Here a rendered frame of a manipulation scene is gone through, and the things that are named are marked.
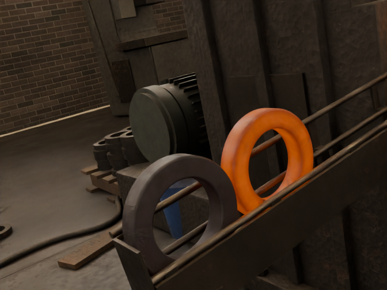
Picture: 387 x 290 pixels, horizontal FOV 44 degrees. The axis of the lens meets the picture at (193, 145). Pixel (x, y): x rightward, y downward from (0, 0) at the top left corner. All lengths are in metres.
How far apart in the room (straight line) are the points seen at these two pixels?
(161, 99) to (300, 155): 1.28
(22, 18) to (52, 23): 0.41
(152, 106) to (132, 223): 1.46
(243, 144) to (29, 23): 6.34
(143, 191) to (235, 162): 0.16
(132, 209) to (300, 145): 0.32
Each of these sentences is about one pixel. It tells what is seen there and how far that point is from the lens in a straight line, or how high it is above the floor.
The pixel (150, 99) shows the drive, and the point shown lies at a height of 0.63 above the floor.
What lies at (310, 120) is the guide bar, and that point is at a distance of 0.93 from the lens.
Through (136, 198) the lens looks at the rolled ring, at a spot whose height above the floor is 0.70.
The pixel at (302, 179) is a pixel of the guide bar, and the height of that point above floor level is 0.62.
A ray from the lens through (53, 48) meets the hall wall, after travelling 7.04.
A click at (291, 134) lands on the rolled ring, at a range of 0.80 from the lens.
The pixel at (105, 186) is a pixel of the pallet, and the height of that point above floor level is 0.05.
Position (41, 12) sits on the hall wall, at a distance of 7.05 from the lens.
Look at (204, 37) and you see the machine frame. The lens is 1.50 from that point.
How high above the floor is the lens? 0.90
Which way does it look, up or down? 14 degrees down
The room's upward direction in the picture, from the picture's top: 12 degrees counter-clockwise
